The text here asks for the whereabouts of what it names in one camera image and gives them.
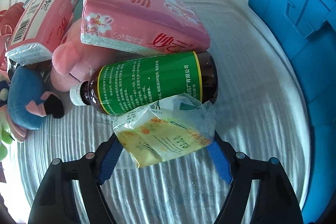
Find brown bottle green label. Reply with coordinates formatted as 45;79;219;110
70;51;219;115

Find blue plush toy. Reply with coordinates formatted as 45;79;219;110
7;65;65;130

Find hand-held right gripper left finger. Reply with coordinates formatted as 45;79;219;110
28;135;124;224

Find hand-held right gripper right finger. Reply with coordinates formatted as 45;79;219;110
207;131;305;224

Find pink tissue pack with barcode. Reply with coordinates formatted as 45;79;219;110
5;0;80;65

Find green frog plush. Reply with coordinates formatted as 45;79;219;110
0;123;13;161

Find pink flowered tissue pack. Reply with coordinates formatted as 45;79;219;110
80;0;212;56

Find pink pig plush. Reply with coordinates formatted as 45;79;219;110
51;0;105;92

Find teal plush toy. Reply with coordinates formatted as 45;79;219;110
71;0;87;20

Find yellow packet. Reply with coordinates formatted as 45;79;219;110
112;93;217;168

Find red toy suitcase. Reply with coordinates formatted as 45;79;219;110
0;2;25;69

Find blue plastic storage container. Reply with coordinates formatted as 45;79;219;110
230;0;336;224

